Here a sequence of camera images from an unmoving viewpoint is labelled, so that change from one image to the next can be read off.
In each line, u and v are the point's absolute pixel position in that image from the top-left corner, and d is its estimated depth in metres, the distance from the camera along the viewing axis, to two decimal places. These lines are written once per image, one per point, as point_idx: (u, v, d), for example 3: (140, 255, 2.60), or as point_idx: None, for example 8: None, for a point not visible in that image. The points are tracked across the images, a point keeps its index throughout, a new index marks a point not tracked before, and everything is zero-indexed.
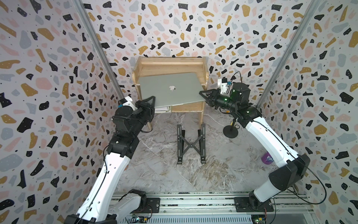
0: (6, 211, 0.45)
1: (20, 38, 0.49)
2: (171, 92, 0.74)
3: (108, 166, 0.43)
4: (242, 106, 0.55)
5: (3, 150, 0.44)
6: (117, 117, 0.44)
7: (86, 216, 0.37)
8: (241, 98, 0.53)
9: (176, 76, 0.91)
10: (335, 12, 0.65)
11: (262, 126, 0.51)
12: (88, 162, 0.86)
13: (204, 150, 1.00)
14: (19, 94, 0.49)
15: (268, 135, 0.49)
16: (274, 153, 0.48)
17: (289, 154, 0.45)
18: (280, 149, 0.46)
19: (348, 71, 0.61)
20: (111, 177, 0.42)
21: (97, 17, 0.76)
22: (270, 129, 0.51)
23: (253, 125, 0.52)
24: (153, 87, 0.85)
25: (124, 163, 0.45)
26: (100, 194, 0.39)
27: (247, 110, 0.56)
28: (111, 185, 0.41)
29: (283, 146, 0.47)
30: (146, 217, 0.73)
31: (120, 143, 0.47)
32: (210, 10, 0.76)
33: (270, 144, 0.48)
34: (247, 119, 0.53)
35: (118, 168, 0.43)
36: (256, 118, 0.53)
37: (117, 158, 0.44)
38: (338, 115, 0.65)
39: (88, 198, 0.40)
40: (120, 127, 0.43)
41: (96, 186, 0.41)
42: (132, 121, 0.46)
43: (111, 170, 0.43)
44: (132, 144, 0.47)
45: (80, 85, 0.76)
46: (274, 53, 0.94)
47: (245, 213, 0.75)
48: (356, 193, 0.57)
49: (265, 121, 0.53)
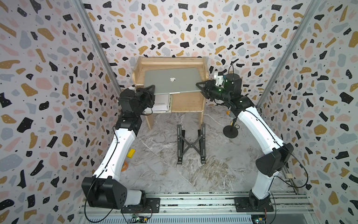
0: (6, 211, 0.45)
1: (20, 38, 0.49)
2: (170, 86, 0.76)
3: (118, 137, 0.49)
4: (235, 96, 0.57)
5: (3, 150, 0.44)
6: (123, 98, 0.51)
7: (103, 175, 0.41)
8: (234, 87, 0.55)
9: (176, 73, 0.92)
10: (335, 12, 0.65)
11: (252, 115, 0.54)
12: (88, 162, 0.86)
13: (204, 150, 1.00)
14: (19, 94, 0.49)
15: (257, 123, 0.52)
16: (261, 140, 0.51)
17: (275, 143, 0.49)
18: (268, 137, 0.50)
19: (348, 72, 0.61)
20: (121, 146, 0.47)
21: (97, 17, 0.76)
22: (260, 119, 0.53)
23: (245, 114, 0.54)
24: (154, 80, 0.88)
25: (131, 136, 0.51)
26: (114, 158, 0.44)
27: (240, 100, 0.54)
28: (122, 152, 0.46)
29: (270, 134, 0.50)
30: (146, 217, 0.73)
31: (127, 122, 0.54)
32: (210, 10, 0.76)
33: (258, 132, 0.51)
34: (239, 108, 0.55)
35: (127, 140, 0.49)
36: (248, 107, 0.55)
37: (125, 132, 0.51)
38: (338, 115, 0.65)
39: (102, 163, 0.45)
40: (126, 107, 0.51)
41: (109, 153, 0.46)
42: (134, 103, 0.53)
43: (121, 140, 0.49)
44: (136, 122, 0.54)
45: (80, 85, 0.76)
46: (274, 53, 0.94)
47: (244, 213, 0.74)
48: (356, 192, 0.57)
49: (256, 110, 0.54)
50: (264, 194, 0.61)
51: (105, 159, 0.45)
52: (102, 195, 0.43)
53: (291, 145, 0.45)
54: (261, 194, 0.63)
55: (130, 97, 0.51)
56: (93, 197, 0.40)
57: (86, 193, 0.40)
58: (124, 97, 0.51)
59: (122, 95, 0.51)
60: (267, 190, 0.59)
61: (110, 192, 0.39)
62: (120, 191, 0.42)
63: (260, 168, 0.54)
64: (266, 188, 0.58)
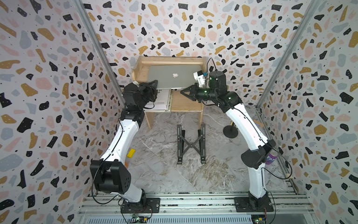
0: (6, 211, 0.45)
1: (20, 38, 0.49)
2: (172, 82, 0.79)
3: (124, 127, 0.53)
4: (221, 92, 0.57)
5: (3, 150, 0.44)
6: (127, 92, 0.54)
7: (110, 158, 0.44)
8: (219, 84, 0.56)
9: (177, 70, 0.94)
10: (335, 12, 0.65)
11: (241, 113, 0.54)
12: (88, 162, 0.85)
13: (204, 150, 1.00)
14: (20, 94, 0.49)
15: (245, 122, 0.53)
16: (248, 137, 0.54)
17: (260, 140, 0.52)
18: (254, 136, 0.52)
19: (348, 71, 0.61)
20: (126, 134, 0.51)
21: (97, 17, 0.76)
22: (247, 117, 0.54)
23: (233, 111, 0.54)
24: (155, 77, 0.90)
25: (135, 127, 0.55)
26: (120, 144, 0.48)
27: (228, 96, 0.56)
28: (127, 140, 0.50)
29: (256, 131, 0.52)
30: (146, 217, 0.73)
31: (131, 114, 0.58)
32: (210, 10, 0.76)
33: (245, 130, 0.53)
34: (228, 105, 0.54)
35: (131, 129, 0.53)
36: (236, 104, 0.55)
37: (129, 123, 0.54)
38: (338, 115, 0.65)
39: (109, 148, 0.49)
40: (129, 101, 0.55)
41: (115, 140, 0.49)
42: (137, 96, 0.57)
43: (126, 129, 0.52)
44: (140, 115, 0.58)
45: (80, 85, 0.76)
46: (274, 53, 0.94)
47: (245, 213, 0.75)
48: (356, 192, 0.57)
49: (244, 107, 0.55)
50: (261, 191, 0.63)
51: (111, 145, 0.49)
52: (108, 180, 0.45)
53: (273, 141, 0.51)
54: (258, 191, 0.63)
55: (133, 91, 0.54)
56: (100, 180, 0.43)
57: (94, 175, 0.42)
58: (127, 91, 0.54)
59: (126, 89, 0.55)
60: (262, 186, 0.62)
61: (116, 174, 0.42)
62: (125, 175, 0.45)
63: (244, 160, 0.58)
64: (259, 184, 0.61)
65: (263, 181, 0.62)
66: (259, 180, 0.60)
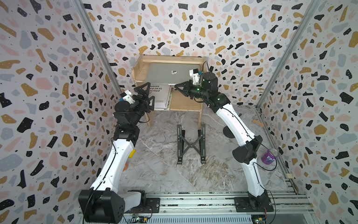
0: (6, 211, 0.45)
1: (20, 38, 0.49)
2: (171, 78, 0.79)
3: (117, 148, 0.49)
4: (212, 94, 0.61)
5: (3, 150, 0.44)
6: (118, 112, 0.50)
7: (101, 187, 0.40)
8: (210, 87, 0.60)
9: (177, 68, 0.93)
10: (335, 12, 0.65)
11: (229, 112, 0.59)
12: (88, 162, 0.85)
13: (204, 150, 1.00)
14: (20, 94, 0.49)
15: (234, 120, 0.58)
16: (237, 134, 0.58)
17: (248, 136, 0.56)
18: (242, 132, 0.57)
19: (348, 71, 0.61)
20: (119, 157, 0.47)
21: (97, 17, 0.76)
22: (236, 115, 0.59)
23: (222, 111, 0.59)
24: (155, 74, 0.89)
25: (130, 146, 0.52)
26: (112, 170, 0.44)
27: (218, 97, 0.62)
28: (120, 163, 0.46)
29: (244, 128, 0.57)
30: (146, 216, 0.73)
31: (125, 132, 0.54)
32: (210, 10, 0.76)
33: (234, 127, 0.58)
34: (217, 106, 0.59)
35: (125, 151, 0.49)
36: (224, 104, 0.60)
37: (123, 143, 0.51)
38: (338, 115, 0.65)
39: (100, 174, 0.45)
40: (121, 121, 0.49)
41: (108, 164, 0.45)
42: (131, 115, 0.53)
43: (120, 151, 0.48)
44: (134, 132, 0.55)
45: (80, 85, 0.76)
46: (274, 53, 0.94)
47: (245, 213, 0.75)
48: (356, 192, 0.57)
49: (232, 107, 0.60)
50: (258, 189, 0.65)
51: (103, 170, 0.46)
52: (99, 209, 0.41)
53: (260, 136, 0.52)
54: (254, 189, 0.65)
55: (125, 111, 0.50)
56: (91, 212, 0.39)
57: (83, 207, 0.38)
58: (119, 111, 0.50)
59: (117, 109, 0.50)
60: (258, 183, 0.64)
61: (107, 205, 0.38)
62: (118, 205, 0.41)
63: (235, 157, 0.63)
64: (256, 181, 0.64)
65: (258, 179, 0.64)
66: (254, 177, 0.63)
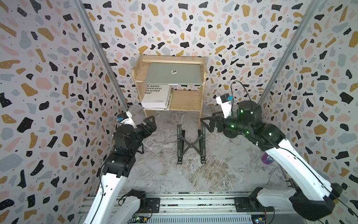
0: (6, 211, 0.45)
1: (20, 38, 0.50)
2: (170, 78, 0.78)
3: (104, 187, 0.43)
4: (257, 127, 0.47)
5: (3, 150, 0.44)
6: (118, 133, 0.46)
7: None
8: (254, 118, 0.45)
9: (177, 68, 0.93)
10: (335, 12, 0.65)
11: (289, 153, 0.43)
12: (88, 162, 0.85)
13: (204, 150, 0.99)
14: (19, 94, 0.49)
15: (297, 164, 0.41)
16: (305, 185, 0.41)
17: (323, 187, 0.39)
18: (314, 183, 0.40)
19: (348, 71, 0.61)
20: (107, 199, 0.41)
21: (97, 17, 0.76)
22: (298, 157, 0.43)
23: (280, 152, 0.42)
24: (155, 75, 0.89)
25: (121, 182, 0.45)
26: (98, 217, 0.39)
27: (267, 130, 0.46)
28: (109, 206, 0.41)
29: (314, 176, 0.41)
30: (146, 216, 0.73)
31: (117, 162, 0.47)
32: (210, 10, 0.76)
33: (299, 174, 0.41)
34: (270, 143, 0.43)
35: (115, 190, 0.43)
36: (280, 142, 0.44)
37: (113, 180, 0.44)
38: (338, 115, 0.65)
39: (85, 223, 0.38)
40: (120, 143, 0.46)
41: (93, 209, 0.40)
42: (130, 139, 0.49)
43: (107, 192, 0.42)
44: (128, 162, 0.48)
45: (80, 85, 0.76)
46: (275, 53, 0.94)
47: (245, 213, 0.75)
48: (356, 192, 0.57)
49: (289, 143, 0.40)
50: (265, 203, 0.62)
51: (88, 217, 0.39)
52: None
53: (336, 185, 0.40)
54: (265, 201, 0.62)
55: (126, 133, 0.46)
56: None
57: None
58: (119, 133, 0.47)
59: (118, 131, 0.47)
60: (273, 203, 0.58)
61: None
62: None
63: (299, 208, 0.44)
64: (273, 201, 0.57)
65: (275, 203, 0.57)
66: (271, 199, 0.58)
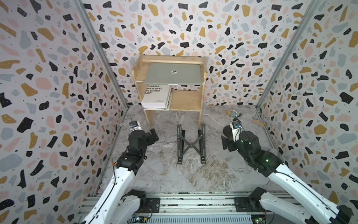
0: (6, 211, 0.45)
1: (20, 38, 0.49)
2: (171, 78, 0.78)
3: (117, 178, 0.49)
4: (256, 155, 0.53)
5: (3, 150, 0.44)
6: (132, 136, 0.56)
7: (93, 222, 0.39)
8: (252, 147, 0.54)
9: (177, 68, 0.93)
10: (335, 12, 0.65)
11: (287, 177, 0.48)
12: (88, 162, 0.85)
13: (204, 150, 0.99)
14: (19, 94, 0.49)
15: (296, 185, 0.46)
16: (310, 206, 0.43)
17: (328, 209, 0.41)
18: (318, 204, 0.42)
19: (348, 71, 0.61)
20: (118, 187, 0.47)
21: (97, 17, 0.76)
22: (297, 179, 0.47)
23: (278, 176, 0.48)
24: (155, 75, 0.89)
25: (130, 177, 0.50)
26: (107, 203, 0.43)
27: (265, 158, 0.53)
28: (118, 195, 0.46)
29: (317, 198, 0.43)
30: (146, 216, 0.73)
31: (128, 159, 0.54)
32: (210, 10, 0.76)
33: (302, 196, 0.44)
34: (268, 168, 0.50)
35: (124, 183, 0.48)
36: (277, 166, 0.50)
37: (124, 173, 0.50)
38: (338, 115, 0.65)
39: (95, 206, 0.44)
40: (133, 144, 0.55)
41: (104, 196, 0.45)
42: (141, 142, 0.58)
43: (119, 182, 0.48)
44: (137, 162, 0.54)
45: (80, 85, 0.76)
46: (275, 53, 0.94)
47: (244, 213, 0.74)
48: (356, 193, 0.57)
49: (288, 169, 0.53)
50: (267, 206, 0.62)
51: (98, 202, 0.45)
52: None
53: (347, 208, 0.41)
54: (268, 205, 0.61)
55: (139, 135, 0.56)
56: None
57: None
58: (134, 135, 0.56)
59: (132, 134, 0.56)
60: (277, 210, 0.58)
61: None
62: None
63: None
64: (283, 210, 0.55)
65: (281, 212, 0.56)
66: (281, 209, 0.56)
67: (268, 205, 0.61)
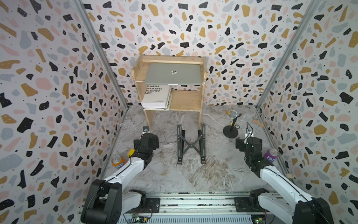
0: (6, 211, 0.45)
1: (20, 38, 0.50)
2: (170, 78, 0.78)
3: (132, 161, 0.59)
4: (255, 157, 0.65)
5: (3, 150, 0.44)
6: (144, 136, 0.68)
7: (112, 180, 0.46)
8: (254, 150, 0.65)
9: (177, 68, 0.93)
10: (335, 12, 0.65)
11: (272, 172, 0.57)
12: (88, 162, 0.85)
13: (204, 150, 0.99)
14: (20, 94, 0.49)
15: (277, 178, 0.54)
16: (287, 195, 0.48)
17: (300, 196, 0.46)
18: (292, 191, 0.48)
19: (348, 71, 0.61)
20: (132, 167, 0.55)
21: (97, 17, 0.76)
22: (279, 174, 0.56)
23: (265, 171, 0.58)
24: (155, 75, 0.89)
25: (141, 165, 0.59)
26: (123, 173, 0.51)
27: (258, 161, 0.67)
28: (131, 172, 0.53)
29: (294, 188, 0.49)
30: (146, 217, 0.73)
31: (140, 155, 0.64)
32: (210, 10, 0.76)
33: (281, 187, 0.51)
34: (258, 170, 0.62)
35: (137, 164, 0.58)
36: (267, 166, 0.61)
37: (138, 160, 0.60)
38: (338, 115, 0.65)
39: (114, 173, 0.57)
40: (144, 143, 0.67)
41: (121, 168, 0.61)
42: (152, 141, 0.70)
43: (133, 163, 0.58)
44: (147, 158, 0.64)
45: (80, 85, 0.76)
46: (274, 53, 0.94)
47: (245, 213, 0.75)
48: (356, 193, 0.57)
49: (276, 168, 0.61)
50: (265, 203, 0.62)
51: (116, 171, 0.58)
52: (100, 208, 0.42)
53: (323, 200, 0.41)
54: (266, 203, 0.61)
55: (148, 136, 0.67)
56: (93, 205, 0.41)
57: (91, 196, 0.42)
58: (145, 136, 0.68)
59: (144, 135, 0.68)
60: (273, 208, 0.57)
61: (110, 201, 0.41)
62: (117, 206, 0.42)
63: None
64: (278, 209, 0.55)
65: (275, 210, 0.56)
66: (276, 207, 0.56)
67: (265, 201, 0.62)
